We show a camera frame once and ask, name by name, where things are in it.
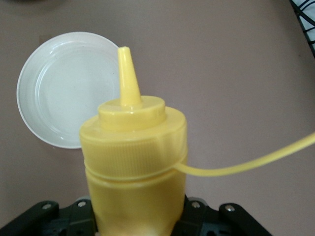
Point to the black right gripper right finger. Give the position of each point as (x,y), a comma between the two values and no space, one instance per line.
(221,223)

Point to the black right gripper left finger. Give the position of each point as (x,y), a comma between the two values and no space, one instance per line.
(49,221)

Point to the yellow squeeze bottle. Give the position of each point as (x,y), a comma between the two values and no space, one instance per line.
(133,159)

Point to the beige plate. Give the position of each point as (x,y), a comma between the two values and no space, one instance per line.
(66,98)

